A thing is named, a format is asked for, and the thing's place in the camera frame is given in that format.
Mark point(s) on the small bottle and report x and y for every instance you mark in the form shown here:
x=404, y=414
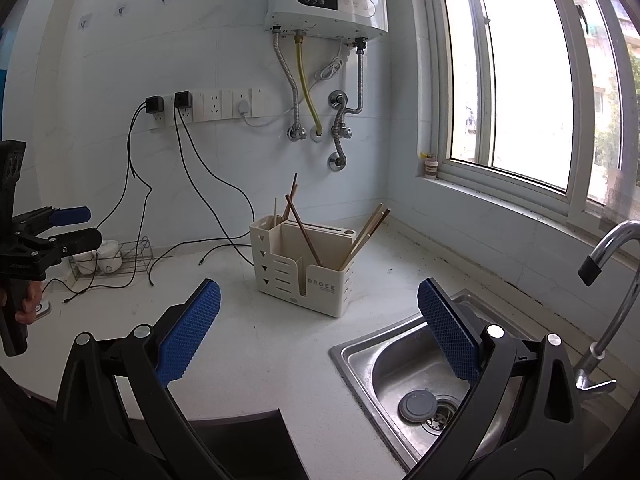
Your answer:
x=430, y=165

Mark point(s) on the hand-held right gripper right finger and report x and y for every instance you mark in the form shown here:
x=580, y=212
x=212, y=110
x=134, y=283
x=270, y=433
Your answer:
x=450, y=335

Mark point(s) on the white framed window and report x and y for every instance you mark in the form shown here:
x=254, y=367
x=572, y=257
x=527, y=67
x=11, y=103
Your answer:
x=525, y=85

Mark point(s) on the steel angle valve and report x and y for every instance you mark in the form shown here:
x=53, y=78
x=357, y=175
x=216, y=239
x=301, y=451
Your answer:
x=342, y=133
x=297, y=133

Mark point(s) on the white ceramic jar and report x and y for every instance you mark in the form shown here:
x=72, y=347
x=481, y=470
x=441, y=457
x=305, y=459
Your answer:
x=110, y=255
x=82, y=262

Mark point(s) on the white wall outlet row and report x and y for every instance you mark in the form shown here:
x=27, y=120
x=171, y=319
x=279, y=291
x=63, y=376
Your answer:
x=220, y=102

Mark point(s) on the white wall water heater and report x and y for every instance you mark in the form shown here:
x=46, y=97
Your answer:
x=320, y=22

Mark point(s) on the sink drain strainer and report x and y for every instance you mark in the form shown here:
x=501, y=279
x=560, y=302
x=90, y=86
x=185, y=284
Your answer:
x=446, y=412

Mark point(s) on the person's left hand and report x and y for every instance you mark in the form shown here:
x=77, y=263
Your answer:
x=31, y=305

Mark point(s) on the steel wall pipe fitting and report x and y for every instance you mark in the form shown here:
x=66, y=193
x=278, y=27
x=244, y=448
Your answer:
x=337, y=97

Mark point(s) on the white charger pad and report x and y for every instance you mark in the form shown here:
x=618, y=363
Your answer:
x=44, y=307

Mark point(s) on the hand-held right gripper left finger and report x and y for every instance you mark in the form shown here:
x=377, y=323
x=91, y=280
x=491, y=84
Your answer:
x=192, y=330

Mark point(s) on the chrome faucet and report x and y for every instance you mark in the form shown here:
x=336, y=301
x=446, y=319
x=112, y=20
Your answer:
x=612, y=320

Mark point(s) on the grey sink stopper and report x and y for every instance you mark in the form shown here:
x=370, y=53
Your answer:
x=417, y=404

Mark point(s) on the stainless steel sink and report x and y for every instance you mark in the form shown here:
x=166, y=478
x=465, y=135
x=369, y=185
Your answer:
x=400, y=360

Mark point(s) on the black power adapter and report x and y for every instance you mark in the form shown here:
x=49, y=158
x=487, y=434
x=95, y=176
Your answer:
x=182, y=99
x=154, y=105

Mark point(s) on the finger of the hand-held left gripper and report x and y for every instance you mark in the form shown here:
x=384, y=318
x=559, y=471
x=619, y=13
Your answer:
x=70, y=216
x=75, y=242

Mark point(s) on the beige plastic utensil holder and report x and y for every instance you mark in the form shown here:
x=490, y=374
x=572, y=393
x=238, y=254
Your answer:
x=320, y=285

